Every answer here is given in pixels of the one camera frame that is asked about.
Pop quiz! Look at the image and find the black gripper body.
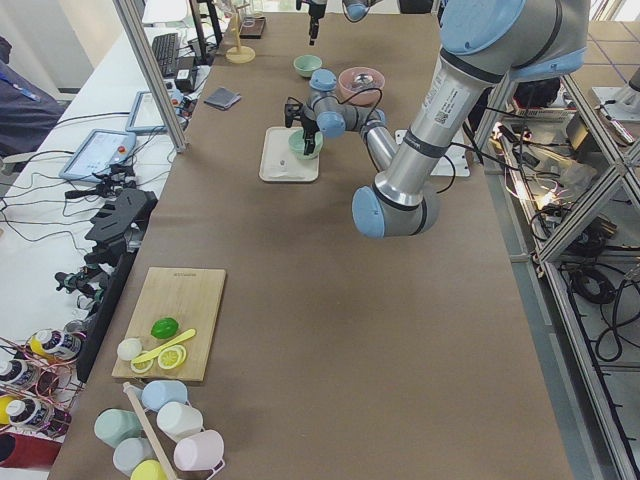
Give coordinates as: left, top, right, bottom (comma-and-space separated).
284, 99, 319, 131
295, 0, 328, 20

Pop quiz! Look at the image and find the green bowl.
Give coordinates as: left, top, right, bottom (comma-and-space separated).
288, 129, 323, 160
293, 54, 323, 79

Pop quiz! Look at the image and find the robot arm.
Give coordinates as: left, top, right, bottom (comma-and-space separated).
284, 0, 590, 238
295, 0, 435, 46

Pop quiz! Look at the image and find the green bowl on tray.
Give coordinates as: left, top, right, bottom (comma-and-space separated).
288, 129, 323, 160

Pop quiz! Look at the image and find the cream rectangular serving tray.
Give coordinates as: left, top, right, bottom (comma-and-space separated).
259, 126, 320, 183

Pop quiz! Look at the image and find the dark wooden tray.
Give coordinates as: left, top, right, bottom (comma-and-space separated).
240, 16, 266, 39

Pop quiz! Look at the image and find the pink bowl with ice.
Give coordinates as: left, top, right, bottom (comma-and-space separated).
338, 67, 386, 106

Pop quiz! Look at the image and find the grey folded cloth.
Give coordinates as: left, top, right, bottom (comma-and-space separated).
204, 87, 242, 111

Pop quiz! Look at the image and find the wooden mug stand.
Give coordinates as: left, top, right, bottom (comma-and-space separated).
225, 1, 256, 64

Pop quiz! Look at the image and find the black keyboard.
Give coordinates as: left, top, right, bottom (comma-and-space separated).
151, 33, 179, 78

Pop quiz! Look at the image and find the blue teach pendant far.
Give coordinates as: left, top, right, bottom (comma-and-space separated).
125, 91, 166, 135

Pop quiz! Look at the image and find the blue teach pendant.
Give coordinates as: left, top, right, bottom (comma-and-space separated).
58, 129, 136, 183
125, 91, 166, 135

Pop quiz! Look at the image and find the blue teach pendant near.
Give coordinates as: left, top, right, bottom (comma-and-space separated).
58, 129, 136, 183

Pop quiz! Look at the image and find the black tool holder rack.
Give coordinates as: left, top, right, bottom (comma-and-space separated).
84, 188, 158, 267

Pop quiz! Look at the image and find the yellow plastic knife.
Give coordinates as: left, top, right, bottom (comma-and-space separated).
131, 328, 197, 363

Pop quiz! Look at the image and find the green lime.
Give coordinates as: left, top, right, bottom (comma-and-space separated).
150, 317, 179, 339

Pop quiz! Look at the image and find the wooden cutting board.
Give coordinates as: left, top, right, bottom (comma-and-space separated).
112, 267, 226, 383

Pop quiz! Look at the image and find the lemon slice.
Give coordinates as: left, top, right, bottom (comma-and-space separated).
157, 344, 187, 370
129, 359, 154, 375

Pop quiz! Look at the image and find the white garlic bulb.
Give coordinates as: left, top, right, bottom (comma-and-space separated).
117, 337, 143, 361

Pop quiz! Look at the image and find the blue plastic cup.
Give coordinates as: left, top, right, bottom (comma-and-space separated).
141, 380, 189, 412

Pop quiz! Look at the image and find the white plastic cup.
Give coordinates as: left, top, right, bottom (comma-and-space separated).
156, 401, 204, 442

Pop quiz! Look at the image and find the pink plastic cup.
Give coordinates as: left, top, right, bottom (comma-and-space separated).
173, 430, 225, 472

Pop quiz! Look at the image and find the green plastic cup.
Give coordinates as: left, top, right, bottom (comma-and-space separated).
94, 409, 142, 448

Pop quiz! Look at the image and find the grey plastic cup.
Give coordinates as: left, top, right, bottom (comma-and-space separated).
112, 438, 155, 477

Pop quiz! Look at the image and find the yellow plastic cup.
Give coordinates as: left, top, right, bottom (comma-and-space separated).
130, 459, 168, 480

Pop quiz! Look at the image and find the aluminium frame post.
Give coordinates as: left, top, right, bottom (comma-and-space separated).
112, 0, 187, 153

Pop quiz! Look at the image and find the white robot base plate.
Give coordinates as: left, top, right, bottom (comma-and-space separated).
394, 128, 474, 179

